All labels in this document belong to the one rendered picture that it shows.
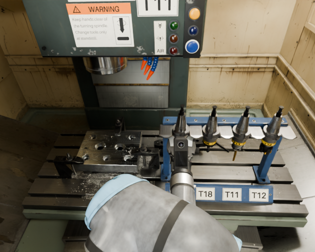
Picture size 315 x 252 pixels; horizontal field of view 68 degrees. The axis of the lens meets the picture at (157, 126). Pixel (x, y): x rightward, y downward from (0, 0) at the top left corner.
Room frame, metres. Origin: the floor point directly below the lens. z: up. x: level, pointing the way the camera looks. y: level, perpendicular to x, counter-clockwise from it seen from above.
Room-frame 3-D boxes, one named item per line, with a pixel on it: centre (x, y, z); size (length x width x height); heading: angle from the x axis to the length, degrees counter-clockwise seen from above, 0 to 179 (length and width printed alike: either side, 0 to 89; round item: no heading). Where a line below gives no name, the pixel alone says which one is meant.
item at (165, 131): (0.66, -0.03, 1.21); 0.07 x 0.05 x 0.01; 176
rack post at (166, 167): (0.72, -0.04, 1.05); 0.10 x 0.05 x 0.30; 176
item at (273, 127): (0.63, -0.42, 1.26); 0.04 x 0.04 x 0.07
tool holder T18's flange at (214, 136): (0.65, -0.20, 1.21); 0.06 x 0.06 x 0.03
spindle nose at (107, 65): (0.83, 0.18, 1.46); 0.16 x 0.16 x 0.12
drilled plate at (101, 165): (0.82, 0.23, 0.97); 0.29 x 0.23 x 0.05; 86
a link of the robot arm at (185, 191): (0.37, -0.07, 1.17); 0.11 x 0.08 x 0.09; 176
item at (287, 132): (0.63, -0.47, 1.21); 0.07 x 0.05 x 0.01; 176
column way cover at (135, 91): (1.27, 0.15, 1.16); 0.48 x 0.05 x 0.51; 86
